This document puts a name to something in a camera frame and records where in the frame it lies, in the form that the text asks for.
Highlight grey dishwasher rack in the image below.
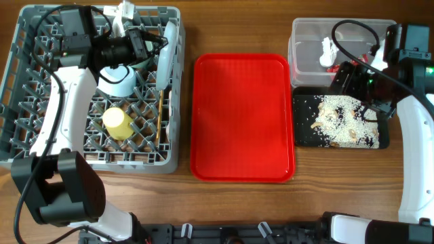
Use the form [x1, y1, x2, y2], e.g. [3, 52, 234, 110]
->
[1, 5, 185, 174]

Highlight white plastic fork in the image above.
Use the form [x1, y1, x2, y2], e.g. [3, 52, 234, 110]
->
[165, 91, 173, 140]

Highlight light blue plate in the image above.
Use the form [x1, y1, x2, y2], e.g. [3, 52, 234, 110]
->
[156, 22, 177, 91]

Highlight red snack wrapper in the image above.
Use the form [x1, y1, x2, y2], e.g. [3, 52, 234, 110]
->
[326, 54, 368, 73]

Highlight clear plastic bin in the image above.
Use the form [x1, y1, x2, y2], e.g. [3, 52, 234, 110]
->
[288, 18, 376, 88]

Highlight black waste tray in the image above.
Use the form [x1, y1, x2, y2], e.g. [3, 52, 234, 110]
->
[292, 86, 390, 150]

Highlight rice and nut scraps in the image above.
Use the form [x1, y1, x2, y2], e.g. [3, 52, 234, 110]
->
[298, 95, 380, 149]

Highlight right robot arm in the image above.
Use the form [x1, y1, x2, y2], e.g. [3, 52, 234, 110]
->
[317, 23, 433, 243]

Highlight red plastic tray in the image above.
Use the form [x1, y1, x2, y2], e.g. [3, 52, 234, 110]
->
[190, 53, 296, 183]

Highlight white tissue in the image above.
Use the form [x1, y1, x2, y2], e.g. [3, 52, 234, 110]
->
[319, 37, 339, 68]

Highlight wooden chopstick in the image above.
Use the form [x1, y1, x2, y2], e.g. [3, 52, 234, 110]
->
[156, 90, 164, 143]

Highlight yellow plastic cup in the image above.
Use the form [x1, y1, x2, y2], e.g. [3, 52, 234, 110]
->
[102, 107, 134, 140]

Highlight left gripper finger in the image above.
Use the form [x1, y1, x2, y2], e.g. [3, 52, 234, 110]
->
[140, 30, 168, 44]
[144, 42, 167, 62]

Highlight mint green bowl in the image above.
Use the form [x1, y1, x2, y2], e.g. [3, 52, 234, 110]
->
[130, 41, 153, 70]

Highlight light blue bowl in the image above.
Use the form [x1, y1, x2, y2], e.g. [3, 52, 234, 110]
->
[98, 66, 136, 97]

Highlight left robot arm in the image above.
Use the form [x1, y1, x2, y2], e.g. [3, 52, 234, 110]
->
[11, 5, 169, 243]

